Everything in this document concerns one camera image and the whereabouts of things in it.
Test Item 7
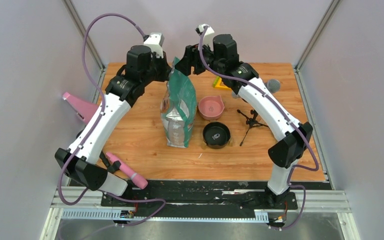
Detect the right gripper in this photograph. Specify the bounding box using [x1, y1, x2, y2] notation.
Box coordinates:
[175, 41, 225, 77]

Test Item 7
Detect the green dog food bag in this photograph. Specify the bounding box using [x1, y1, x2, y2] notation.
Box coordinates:
[160, 57, 197, 148]

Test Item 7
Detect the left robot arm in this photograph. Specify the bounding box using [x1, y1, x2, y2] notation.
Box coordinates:
[54, 44, 171, 207]

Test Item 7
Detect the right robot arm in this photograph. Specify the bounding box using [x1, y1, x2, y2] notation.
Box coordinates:
[175, 34, 313, 209]

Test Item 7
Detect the pink pet bowl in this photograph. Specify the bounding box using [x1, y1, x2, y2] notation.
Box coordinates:
[198, 95, 225, 121]

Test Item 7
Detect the black pet bowl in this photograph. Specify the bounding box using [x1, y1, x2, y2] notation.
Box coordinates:
[202, 121, 231, 149]

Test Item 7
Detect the yellow green triangular toy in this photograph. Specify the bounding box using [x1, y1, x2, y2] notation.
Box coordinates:
[212, 76, 231, 91]

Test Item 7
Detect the glitter silver microphone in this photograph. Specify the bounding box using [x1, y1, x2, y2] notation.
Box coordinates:
[265, 78, 281, 94]

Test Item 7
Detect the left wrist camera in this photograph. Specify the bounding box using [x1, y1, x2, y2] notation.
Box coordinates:
[143, 32, 165, 58]

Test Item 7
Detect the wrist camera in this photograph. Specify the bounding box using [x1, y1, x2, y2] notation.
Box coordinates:
[143, 32, 165, 58]
[195, 23, 215, 48]

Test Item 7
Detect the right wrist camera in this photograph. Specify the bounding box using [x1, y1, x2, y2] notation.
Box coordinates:
[195, 23, 215, 48]

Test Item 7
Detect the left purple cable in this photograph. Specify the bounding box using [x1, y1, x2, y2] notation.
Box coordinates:
[57, 13, 147, 207]

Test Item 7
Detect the black mounting rail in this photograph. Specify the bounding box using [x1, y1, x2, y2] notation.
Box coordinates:
[100, 180, 303, 219]

